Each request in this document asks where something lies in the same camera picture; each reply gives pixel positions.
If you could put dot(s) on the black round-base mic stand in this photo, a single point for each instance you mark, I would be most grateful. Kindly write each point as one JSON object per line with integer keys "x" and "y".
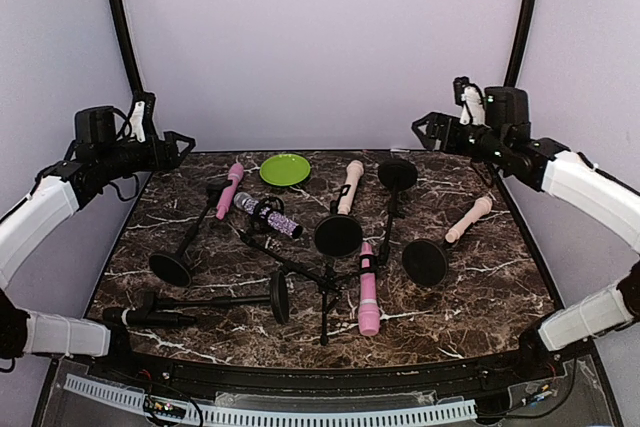
{"x": 171, "y": 267}

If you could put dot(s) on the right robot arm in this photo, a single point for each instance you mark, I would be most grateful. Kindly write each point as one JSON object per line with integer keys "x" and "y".
{"x": 494, "y": 128}

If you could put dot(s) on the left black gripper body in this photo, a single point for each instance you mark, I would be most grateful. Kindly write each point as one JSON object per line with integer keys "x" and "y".
{"x": 154, "y": 162}

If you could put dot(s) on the black frame post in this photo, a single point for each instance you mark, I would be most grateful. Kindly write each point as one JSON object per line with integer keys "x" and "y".
{"x": 123, "y": 36}
{"x": 519, "y": 42}

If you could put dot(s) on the black tripod mic stand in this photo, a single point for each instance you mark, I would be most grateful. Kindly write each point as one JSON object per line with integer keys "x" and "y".
{"x": 326, "y": 283}

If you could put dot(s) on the black empty mic stand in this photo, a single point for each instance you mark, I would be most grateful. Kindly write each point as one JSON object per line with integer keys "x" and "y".
{"x": 396, "y": 175}

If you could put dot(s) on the black stand front left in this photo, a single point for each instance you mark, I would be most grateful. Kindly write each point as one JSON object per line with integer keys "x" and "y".
{"x": 277, "y": 299}

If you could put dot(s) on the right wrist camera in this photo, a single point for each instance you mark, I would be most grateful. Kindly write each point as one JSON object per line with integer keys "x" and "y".
{"x": 471, "y": 99}

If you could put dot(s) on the black microphone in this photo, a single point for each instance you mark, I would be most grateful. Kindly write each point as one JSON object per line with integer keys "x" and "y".
{"x": 147, "y": 319}

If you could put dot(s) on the pink microphone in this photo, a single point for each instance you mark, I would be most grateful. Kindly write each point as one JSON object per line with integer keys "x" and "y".
{"x": 368, "y": 311}
{"x": 234, "y": 178}

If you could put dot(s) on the white cable duct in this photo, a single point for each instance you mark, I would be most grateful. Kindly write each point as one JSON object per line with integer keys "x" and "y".
{"x": 275, "y": 412}

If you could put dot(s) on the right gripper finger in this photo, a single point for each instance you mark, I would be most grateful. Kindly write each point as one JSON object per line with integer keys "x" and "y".
{"x": 428, "y": 135}
{"x": 425, "y": 122}

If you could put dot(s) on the purple glitter microphone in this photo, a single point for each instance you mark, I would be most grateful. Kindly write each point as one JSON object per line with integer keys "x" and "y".
{"x": 266, "y": 214}

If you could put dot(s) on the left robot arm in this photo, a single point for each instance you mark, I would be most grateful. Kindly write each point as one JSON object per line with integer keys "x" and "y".
{"x": 102, "y": 152}

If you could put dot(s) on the green plate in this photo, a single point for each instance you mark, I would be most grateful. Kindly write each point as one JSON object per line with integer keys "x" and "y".
{"x": 284, "y": 170}

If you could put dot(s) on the pink microphone front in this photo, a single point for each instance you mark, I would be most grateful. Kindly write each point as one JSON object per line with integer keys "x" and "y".
{"x": 368, "y": 311}

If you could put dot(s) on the left black frame post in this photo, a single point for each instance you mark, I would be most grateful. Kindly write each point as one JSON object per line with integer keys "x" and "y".
{"x": 123, "y": 36}

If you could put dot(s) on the black stand holding beige mic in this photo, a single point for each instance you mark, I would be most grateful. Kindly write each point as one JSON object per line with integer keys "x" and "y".
{"x": 337, "y": 235}

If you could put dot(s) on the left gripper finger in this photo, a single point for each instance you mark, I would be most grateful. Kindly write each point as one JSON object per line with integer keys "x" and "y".
{"x": 174, "y": 138}
{"x": 178, "y": 152}

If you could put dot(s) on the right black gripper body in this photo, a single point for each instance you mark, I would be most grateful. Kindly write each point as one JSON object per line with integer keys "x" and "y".
{"x": 452, "y": 142}

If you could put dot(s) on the right black frame post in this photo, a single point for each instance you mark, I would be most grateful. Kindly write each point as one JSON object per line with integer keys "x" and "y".
{"x": 519, "y": 42}

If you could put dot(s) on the beige microphone right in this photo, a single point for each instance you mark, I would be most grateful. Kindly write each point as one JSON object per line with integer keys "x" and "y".
{"x": 482, "y": 206}

